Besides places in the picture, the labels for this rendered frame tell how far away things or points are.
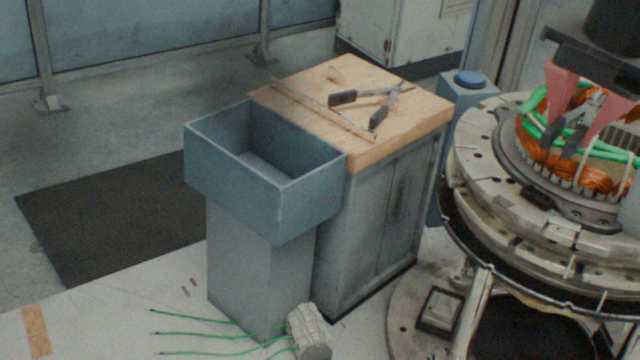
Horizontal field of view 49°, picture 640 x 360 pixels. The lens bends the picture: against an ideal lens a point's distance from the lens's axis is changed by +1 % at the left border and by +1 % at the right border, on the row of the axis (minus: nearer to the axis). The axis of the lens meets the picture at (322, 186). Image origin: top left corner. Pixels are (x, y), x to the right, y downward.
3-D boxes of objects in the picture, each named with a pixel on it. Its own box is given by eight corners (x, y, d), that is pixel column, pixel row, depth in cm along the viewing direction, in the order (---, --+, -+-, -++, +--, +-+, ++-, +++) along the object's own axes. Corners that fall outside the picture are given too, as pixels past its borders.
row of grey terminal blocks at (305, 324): (335, 367, 91) (338, 345, 89) (300, 375, 90) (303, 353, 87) (310, 312, 99) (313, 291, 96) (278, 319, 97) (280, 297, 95)
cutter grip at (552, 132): (545, 151, 59) (551, 135, 58) (536, 147, 59) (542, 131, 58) (562, 133, 62) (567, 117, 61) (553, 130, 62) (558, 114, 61)
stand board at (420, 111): (353, 175, 81) (356, 158, 80) (245, 109, 91) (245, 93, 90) (452, 119, 94) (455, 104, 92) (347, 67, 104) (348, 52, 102)
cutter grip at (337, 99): (329, 108, 86) (331, 97, 85) (326, 105, 86) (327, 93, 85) (356, 102, 88) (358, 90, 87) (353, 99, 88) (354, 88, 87)
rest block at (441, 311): (461, 306, 97) (464, 295, 96) (450, 332, 93) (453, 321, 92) (432, 296, 98) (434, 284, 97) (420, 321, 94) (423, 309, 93)
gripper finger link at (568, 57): (594, 176, 58) (648, 81, 52) (516, 135, 60) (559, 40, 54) (619, 142, 62) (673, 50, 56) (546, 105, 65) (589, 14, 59)
